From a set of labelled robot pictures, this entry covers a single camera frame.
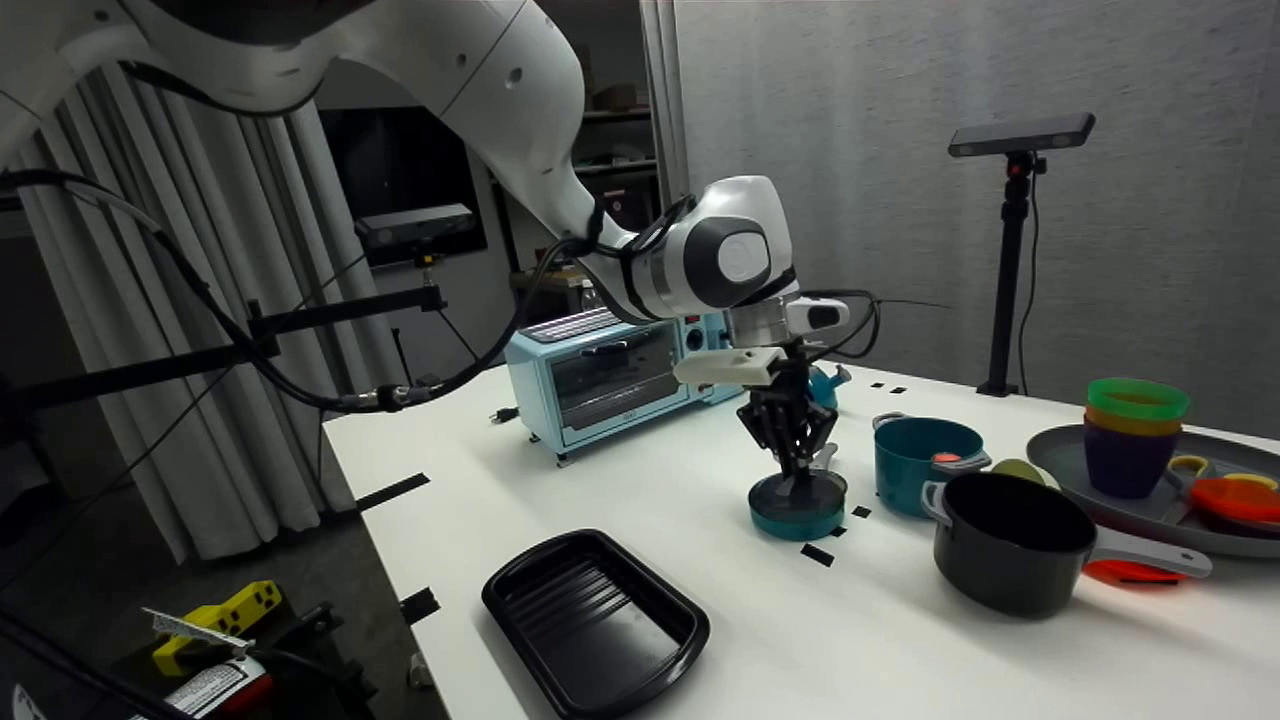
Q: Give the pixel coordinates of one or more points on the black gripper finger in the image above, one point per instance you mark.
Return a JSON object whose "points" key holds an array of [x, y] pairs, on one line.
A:
{"points": [[776, 440], [816, 434]]}

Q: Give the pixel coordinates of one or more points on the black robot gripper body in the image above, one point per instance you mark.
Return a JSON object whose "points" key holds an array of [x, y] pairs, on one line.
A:
{"points": [[786, 383]]}

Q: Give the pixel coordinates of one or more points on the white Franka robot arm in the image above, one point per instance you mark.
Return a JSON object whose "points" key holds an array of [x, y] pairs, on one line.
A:
{"points": [[464, 66]]}

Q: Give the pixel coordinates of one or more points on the teal toy pot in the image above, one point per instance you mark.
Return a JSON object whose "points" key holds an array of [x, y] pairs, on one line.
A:
{"points": [[907, 464]]}

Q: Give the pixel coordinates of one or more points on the black tape piece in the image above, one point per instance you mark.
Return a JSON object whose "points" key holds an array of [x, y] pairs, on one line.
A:
{"points": [[416, 605], [863, 509], [816, 553], [392, 493]]}

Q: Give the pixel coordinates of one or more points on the light blue toaster oven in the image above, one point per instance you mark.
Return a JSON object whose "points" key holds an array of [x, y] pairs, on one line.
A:
{"points": [[603, 387]]}

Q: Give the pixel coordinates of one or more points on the cream toy disc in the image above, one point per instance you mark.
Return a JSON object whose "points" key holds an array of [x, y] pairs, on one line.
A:
{"points": [[1024, 473]]}

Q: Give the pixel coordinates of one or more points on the grey round plate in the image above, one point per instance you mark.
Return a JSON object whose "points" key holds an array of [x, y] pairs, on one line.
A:
{"points": [[1064, 464]]}

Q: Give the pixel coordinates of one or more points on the black rectangular tray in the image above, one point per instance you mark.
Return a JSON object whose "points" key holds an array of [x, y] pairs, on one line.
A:
{"points": [[594, 626]]}

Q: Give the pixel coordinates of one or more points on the purple toy cup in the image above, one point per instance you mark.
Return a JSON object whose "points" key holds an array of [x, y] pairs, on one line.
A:
{"points": [[1124, 464]]}

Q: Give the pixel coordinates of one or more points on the orange toy cup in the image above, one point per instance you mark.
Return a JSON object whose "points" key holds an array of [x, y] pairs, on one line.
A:
{"points": [[1132, 431]]}

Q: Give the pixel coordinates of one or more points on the green toy cup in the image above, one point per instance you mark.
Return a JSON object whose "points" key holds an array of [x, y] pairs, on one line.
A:
{"points": [[1138, 403]]}

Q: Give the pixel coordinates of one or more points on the red flat toy piece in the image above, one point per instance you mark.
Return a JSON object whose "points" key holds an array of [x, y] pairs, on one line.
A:
{"points": [[1132, 573]]}

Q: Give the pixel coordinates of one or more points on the yellow and black toy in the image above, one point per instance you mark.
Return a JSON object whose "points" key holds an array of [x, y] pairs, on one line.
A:
{"points": [[1186, 464]]}

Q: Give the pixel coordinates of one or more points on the orange-red toy food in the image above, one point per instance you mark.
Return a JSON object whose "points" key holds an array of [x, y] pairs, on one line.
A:
{"points": [[1235, 506]]}

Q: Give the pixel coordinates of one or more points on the black metal bar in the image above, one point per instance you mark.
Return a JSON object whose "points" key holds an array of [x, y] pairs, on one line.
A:
{"points": [[346, 310]]}

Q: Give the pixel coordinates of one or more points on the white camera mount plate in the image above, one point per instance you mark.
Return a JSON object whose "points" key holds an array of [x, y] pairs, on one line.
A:
{"points": [[721, 371]]}

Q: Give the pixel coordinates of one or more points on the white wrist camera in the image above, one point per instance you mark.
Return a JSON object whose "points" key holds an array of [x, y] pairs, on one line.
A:
{"points": [[816, 316]]}

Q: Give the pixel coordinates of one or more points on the black camera tripod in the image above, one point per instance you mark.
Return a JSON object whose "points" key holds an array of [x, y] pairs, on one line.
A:
{"points": [[1011, 264]]}

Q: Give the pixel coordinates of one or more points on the black stereo camera bar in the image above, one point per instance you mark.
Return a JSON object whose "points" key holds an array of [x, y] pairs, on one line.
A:
{"points": [[1020, 132]]}

